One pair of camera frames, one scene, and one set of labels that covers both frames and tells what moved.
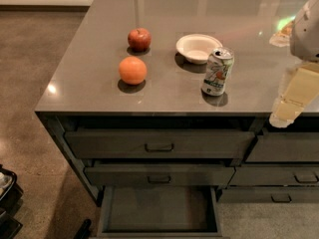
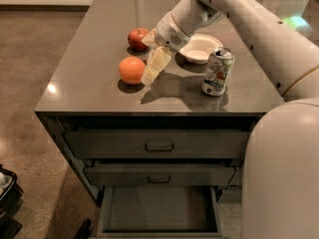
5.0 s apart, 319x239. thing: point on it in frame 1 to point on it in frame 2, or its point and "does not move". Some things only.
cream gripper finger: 283,37 to 150,39
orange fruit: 133,71 does not move
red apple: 139,40 does not move
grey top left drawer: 159,143 does not move
